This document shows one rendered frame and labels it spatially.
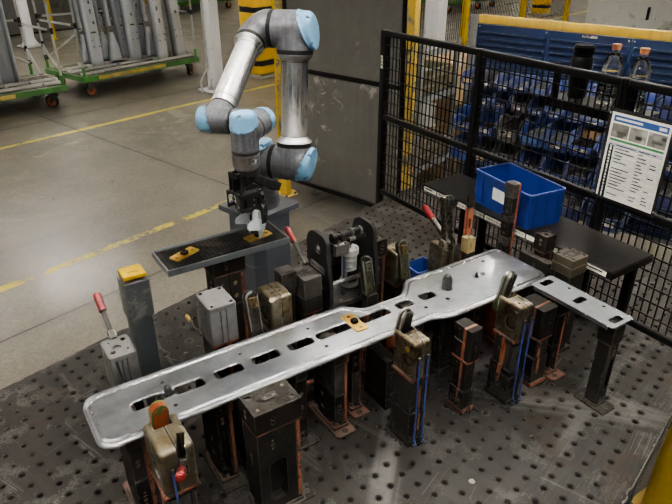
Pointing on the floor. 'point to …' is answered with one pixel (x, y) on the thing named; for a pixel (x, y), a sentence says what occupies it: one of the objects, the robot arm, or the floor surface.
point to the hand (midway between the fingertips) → (257, 230)
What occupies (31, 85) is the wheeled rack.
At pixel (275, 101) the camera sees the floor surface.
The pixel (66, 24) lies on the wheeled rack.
